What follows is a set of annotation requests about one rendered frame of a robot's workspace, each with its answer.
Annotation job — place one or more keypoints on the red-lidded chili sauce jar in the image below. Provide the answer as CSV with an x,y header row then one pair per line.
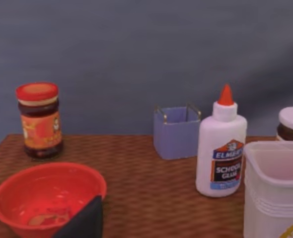
x,y
41,124

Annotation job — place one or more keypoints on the white-lidded dark jar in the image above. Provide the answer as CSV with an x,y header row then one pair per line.
x,y
291,126

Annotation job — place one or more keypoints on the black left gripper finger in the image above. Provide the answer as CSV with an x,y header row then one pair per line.
x,y
84,220

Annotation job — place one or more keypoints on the translucent white plastic container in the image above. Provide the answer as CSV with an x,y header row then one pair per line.
x,y
275,193

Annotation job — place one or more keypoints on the white school glue bottle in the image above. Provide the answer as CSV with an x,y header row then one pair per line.
x,y
221,148

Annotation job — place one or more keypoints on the red plastic bowl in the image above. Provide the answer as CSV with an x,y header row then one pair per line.
x,y
37,193

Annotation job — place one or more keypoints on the blue square pen holder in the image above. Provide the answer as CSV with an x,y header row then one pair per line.
x,y
176,138

